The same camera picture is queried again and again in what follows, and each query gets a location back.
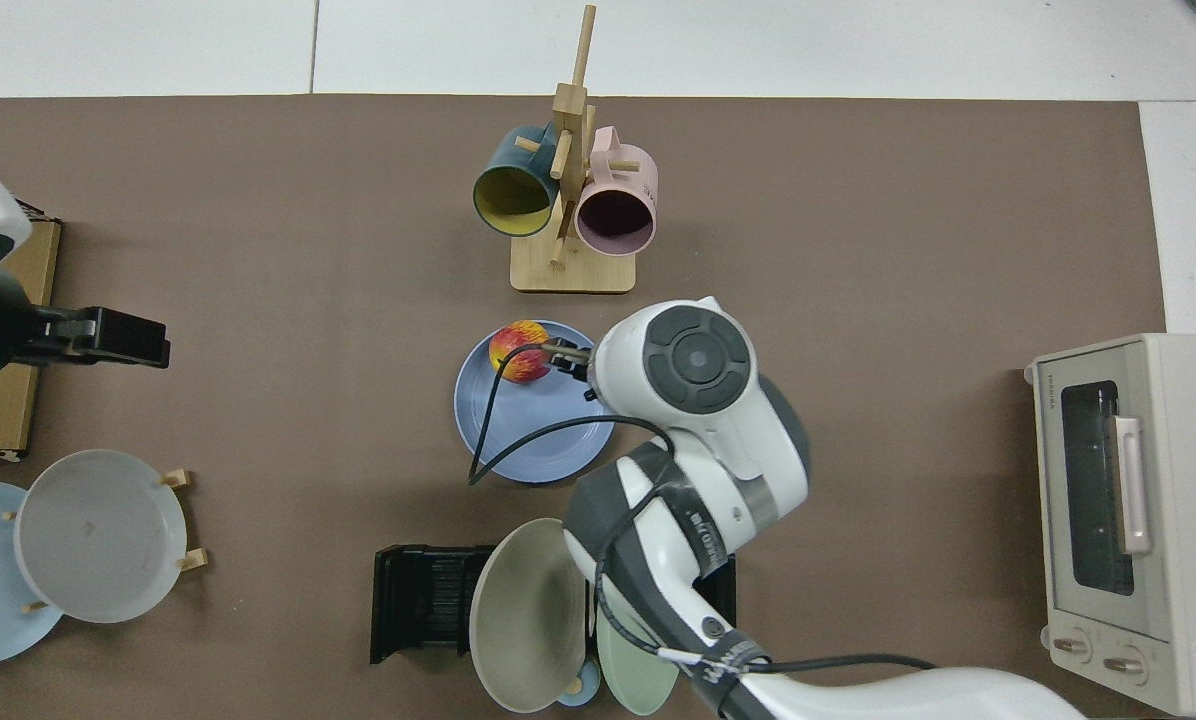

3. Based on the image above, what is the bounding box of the red yellow apple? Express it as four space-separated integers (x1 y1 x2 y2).
489 320 552 385

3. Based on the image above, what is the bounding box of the wooden peg plate stand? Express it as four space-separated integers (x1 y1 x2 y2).
3 468 209 614

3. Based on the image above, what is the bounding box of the grey plate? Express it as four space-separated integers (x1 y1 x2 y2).
13 449 188 625

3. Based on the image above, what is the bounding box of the beige plate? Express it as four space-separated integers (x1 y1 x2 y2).
469 518 591 713

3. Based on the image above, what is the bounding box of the black dish rack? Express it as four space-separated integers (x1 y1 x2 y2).
370 545 737 666

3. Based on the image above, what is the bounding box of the green plate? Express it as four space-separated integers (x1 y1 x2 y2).
596 598 681 716

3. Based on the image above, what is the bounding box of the wooden mug stand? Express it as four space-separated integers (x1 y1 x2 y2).
510 5 637 295

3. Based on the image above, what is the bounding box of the brown table cloth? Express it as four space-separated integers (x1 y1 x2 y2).
0 95 1169 720

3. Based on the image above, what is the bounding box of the pink mug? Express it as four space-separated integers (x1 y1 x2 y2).
574 126 659 257

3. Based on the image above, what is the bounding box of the teal mug yellow inside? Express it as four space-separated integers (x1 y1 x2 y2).
473 124 559 238

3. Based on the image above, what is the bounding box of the small blue round thing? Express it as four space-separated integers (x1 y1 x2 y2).
556 657 602 708

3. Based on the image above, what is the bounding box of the pale toaster oven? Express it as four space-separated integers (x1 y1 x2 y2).
1024 334 1196 717

